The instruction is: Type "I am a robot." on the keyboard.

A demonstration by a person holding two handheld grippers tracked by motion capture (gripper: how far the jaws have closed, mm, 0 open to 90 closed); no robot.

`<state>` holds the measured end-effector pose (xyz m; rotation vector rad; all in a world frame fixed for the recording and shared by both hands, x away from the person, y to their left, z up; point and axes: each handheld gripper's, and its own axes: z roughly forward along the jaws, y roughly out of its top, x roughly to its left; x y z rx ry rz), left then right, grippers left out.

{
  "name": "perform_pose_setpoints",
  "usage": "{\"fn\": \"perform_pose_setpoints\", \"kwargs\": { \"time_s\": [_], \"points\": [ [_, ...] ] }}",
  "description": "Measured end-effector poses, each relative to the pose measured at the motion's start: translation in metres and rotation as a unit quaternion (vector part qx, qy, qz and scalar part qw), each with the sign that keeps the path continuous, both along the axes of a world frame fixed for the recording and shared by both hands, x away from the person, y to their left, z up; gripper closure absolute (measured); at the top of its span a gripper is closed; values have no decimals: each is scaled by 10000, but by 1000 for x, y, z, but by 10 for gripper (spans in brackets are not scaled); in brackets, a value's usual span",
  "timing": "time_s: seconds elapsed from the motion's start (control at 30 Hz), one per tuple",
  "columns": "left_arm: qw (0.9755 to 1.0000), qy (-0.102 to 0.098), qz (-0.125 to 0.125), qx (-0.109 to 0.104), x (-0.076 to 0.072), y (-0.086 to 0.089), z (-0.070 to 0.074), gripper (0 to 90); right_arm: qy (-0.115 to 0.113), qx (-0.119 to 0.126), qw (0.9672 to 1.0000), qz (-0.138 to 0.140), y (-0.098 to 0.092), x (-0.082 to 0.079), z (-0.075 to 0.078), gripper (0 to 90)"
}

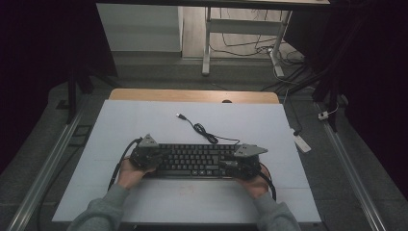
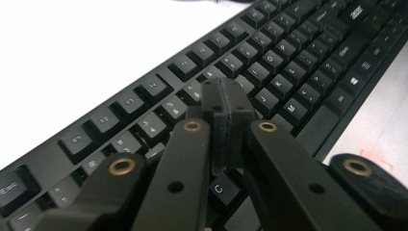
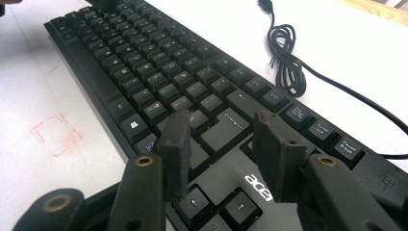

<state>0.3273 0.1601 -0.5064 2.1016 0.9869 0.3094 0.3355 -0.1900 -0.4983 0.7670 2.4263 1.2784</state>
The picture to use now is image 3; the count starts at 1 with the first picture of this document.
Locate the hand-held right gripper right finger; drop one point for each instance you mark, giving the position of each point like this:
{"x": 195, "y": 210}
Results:
{"x": 336, "y": 199}

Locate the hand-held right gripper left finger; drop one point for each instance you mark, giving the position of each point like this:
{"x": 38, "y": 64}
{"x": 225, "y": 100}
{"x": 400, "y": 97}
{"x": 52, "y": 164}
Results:
{"x": 144, "y": 192}

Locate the black computer keyboard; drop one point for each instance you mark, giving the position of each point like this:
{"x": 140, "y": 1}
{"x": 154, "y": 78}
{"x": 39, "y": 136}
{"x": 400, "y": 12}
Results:
{"x": 160, "y": 73}

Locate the white board table cover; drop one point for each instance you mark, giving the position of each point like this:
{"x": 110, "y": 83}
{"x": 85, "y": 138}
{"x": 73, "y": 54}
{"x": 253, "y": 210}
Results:
{"x": 48, "y": 112}

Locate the wooden table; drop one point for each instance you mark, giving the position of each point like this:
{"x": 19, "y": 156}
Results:
{"x": 378, "y": 11}

